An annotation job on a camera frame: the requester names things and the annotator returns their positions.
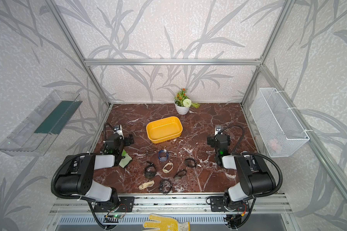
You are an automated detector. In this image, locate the black slim watch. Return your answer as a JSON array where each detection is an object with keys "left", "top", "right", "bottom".
[{"left": 184, "top": 158, "right": 197, "bottom": 168}]

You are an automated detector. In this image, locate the silver chain watch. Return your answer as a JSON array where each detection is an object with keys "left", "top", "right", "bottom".
[{"left": 168, "top": 151, "right": 177, "bottom": 158}]

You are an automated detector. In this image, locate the yellow plastic storage box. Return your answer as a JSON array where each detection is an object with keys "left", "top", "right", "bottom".
[{"left": 146, "top": 116, "right": 183, "bottom": 144}]

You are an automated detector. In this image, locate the beige strap watch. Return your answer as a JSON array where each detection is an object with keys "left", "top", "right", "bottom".
[{"left": 162, "top": 162, "right": 174, "bottom": 174}]

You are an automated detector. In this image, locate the black rugged sport watch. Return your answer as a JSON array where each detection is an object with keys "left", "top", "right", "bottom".
[{"left": 159, "top": 179, "right": 173, "bottom": 194}]

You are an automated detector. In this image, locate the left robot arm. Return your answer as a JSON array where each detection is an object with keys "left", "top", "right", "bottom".
[{"left": 51, "top": 133, "right": 135, "bottom": 209}]

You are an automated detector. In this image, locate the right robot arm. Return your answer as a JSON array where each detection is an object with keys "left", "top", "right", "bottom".
[{"left": 207, "top": 134, "right": 283, "bottom": 210}]

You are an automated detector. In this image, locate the black chunky watch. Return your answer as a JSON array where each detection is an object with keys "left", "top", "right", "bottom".
[{"left": 144, "top": 161, "right": 157, "bottom": 179}]

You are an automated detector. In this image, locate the blue translucent watch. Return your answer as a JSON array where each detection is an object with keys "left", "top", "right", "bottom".
[{"left": 158, "top": 149, "right": 169, "bottom": 162}]

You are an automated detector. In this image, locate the green work glove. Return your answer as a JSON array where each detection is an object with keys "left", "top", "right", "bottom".
[{"left": 119, "top": 153, "right": 132, "bottom": 168}]

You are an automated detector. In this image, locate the potted artificial plant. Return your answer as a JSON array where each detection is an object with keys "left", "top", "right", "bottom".
[{"left": 174, "top": 88, "right": 200, "bottom": 115}]

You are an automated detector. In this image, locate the yellow dotted work glove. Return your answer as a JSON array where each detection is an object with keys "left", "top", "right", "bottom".
[{"left": 143, "top": 214, "right": 190, "bottom": 231}]

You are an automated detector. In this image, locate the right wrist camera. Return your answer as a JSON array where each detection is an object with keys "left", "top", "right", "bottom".
[{"left": 215, "top": 125, "right": 223, "bottom": 136}]

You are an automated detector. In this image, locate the cream flat strap watch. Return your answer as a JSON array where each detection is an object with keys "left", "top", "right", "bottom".
[{"left": 139, "top": 181, "right": 155, "bottom": 190}]

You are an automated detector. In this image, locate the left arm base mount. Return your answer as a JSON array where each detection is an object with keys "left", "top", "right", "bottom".
[{"left": 93, "top": 196, "right": 135, "bottom": 213}]

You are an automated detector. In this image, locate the white wire basket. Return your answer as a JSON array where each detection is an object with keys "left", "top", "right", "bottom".
[{"left": 250, "top": 88, "right": 310, "bottom": 157}]

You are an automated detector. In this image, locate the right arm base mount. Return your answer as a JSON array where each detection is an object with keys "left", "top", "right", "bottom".
[{"left": 206, "top": 196, "right": 250, "bottom": 213}]

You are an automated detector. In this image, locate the aluminium front rail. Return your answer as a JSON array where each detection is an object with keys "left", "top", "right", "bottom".
[{"left": 47, "top": 192, "right": 293, "bottom": 216}]

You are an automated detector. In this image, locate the clear acrylic wall shelf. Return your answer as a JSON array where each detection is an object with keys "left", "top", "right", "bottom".
[{"left": 0, "top": 90, "right": 82, "bottom": 157}]

